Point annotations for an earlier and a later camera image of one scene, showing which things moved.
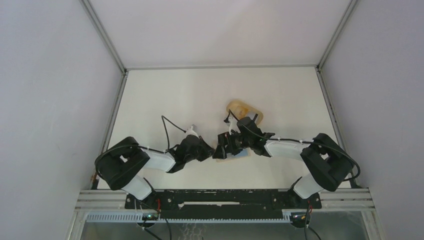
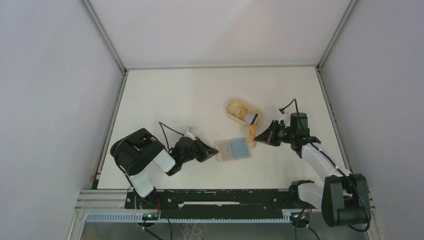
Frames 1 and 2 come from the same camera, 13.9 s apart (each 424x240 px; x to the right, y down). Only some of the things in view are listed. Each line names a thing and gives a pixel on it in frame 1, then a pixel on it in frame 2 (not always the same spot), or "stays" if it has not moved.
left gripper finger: [206, 150] stays
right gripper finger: [220, 152] to [270, 136]
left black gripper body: [188, 158] stays
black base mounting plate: [223, 204] stays
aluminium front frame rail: [116, 199] stays
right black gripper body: [237, 142] to [286, 134]
